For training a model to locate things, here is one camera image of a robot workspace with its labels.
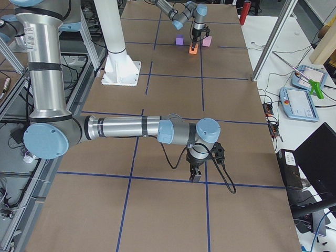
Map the red cylinder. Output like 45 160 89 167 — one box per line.
239 1 251 26

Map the grey aluminium frame post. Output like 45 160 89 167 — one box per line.
251 0 298 81

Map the black monitor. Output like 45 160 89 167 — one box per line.
291 122 336 218

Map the purple foam cube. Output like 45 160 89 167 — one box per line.
175 34 184 45

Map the blue teach pendant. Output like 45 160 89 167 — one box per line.
279 87 319 122
291 65 327 90

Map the green handled grabber tool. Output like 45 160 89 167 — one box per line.
272 51 324 99

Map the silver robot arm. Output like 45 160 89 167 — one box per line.
145 0 211 54
10 1 221 182

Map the black computer box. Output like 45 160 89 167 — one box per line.
276 149 303 190

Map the white pedestal base plate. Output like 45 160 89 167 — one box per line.
101 54 141 86

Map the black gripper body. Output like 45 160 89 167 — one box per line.
191 27 204 41
186 150 205 174

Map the black camera cable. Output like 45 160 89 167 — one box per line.
160 136 237 194

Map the pink foam cube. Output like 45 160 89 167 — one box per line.
202 36 212 47

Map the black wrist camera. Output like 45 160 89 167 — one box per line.
211 142 225 165
203 26 211 37

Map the wooden beam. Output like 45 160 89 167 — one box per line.
309 16 335 66

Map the blue teach pendant far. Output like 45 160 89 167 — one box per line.
291 65 327 90

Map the white pedestal column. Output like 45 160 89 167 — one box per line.
94 0 126 54

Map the orange foam cube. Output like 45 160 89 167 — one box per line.
189 44 198 55

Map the blue teach pendant near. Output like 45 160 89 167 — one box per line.
279 87 319 122

